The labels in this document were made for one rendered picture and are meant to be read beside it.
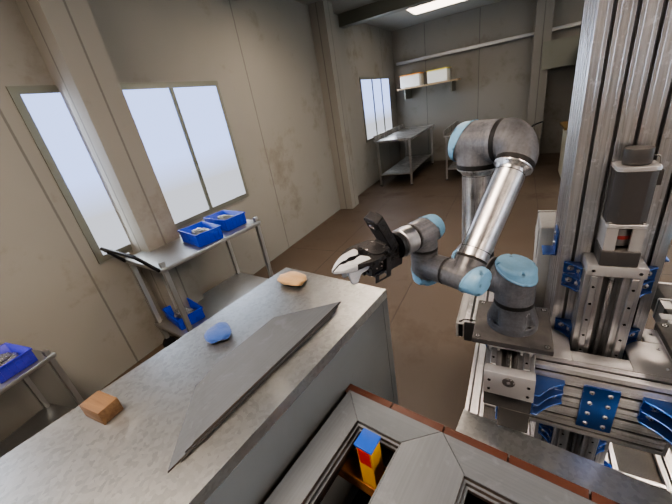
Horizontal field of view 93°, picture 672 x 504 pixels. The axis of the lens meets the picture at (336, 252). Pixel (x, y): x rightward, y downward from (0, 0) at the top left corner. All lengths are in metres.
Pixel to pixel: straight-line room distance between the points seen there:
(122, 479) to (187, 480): 0.17
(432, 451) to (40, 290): 2.71
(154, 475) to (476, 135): 1.20
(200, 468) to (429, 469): 0.59
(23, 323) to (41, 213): 0.76
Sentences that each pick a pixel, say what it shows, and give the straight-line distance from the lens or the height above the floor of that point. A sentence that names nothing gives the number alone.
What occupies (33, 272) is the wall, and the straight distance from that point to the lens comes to 3.03.
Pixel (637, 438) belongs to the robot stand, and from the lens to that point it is 1.45.
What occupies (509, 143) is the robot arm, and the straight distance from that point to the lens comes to 0.95.
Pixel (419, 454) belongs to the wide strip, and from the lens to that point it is 1.10.
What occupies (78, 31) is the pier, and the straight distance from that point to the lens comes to 3.10.
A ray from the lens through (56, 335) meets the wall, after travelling 3.16.
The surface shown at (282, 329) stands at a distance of 1.23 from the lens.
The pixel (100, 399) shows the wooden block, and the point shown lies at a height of 1.10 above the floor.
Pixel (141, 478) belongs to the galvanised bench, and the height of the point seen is 1.05.
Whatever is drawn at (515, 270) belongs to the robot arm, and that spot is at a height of 1.26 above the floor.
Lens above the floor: 1.78
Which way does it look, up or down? 24 degrees down
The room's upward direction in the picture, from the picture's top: 10 degrees counter-clockwise
